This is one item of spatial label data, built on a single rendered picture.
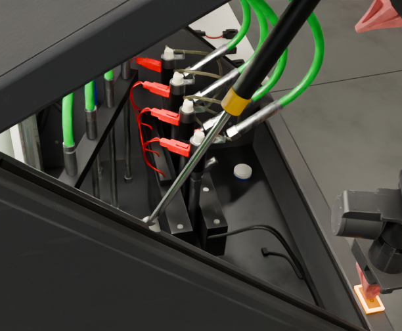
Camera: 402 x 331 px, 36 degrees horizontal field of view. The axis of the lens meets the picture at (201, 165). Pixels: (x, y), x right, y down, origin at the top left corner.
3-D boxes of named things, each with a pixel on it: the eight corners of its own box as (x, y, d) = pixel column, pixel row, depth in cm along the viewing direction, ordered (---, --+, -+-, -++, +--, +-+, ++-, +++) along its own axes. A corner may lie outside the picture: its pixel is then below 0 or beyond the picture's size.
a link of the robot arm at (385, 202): (449, 217, 78) (437, 163, 83) (358, 207, 77) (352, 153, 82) (414, 263, 87) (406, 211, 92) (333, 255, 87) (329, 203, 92)
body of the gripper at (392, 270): (379, 297, 90) (395, 265, 85) (350, 243, 97) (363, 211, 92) (418, 290, 92) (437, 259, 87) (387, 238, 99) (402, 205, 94)
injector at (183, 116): (202, 199, 118) (210, 111, 103) (177, 203, 117) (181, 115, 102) (199, 189, 120) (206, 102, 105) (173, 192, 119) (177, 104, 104)
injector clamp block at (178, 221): (221, 278, 117) (228, 224, 106) (169, 287, 114) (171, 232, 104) (182, 157, 140) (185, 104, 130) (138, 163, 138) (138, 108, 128)
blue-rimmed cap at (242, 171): (253, 179, 137) (254, 174, 136) (236, 181, 136) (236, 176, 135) (248, 167, 140) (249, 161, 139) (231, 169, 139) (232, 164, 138)
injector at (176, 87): (192, 171, 123) (199, 84, 109) (168, 173, 122) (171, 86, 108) (190, 161, 125) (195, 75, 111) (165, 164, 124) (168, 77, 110)
